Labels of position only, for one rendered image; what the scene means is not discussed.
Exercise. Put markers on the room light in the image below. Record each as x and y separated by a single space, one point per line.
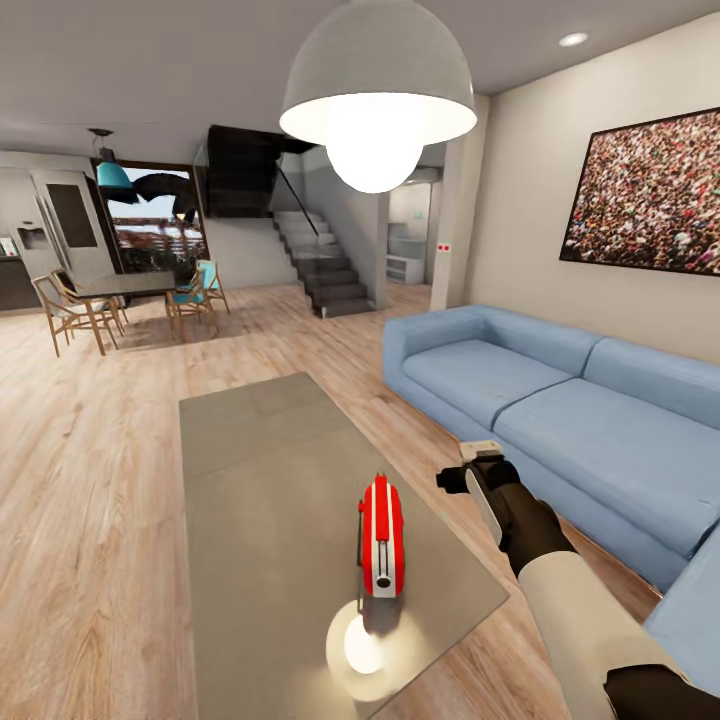
109 173
380 46

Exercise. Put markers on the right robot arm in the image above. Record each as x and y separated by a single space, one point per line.
608 666

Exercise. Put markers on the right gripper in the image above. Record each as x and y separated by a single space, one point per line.
453 479

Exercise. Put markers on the fridge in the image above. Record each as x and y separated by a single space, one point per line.
58 221

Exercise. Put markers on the radio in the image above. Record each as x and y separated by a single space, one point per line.
380 550

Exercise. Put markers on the picture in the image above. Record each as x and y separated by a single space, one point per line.
649 197

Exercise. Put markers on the coffee table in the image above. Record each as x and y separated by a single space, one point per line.
283 626

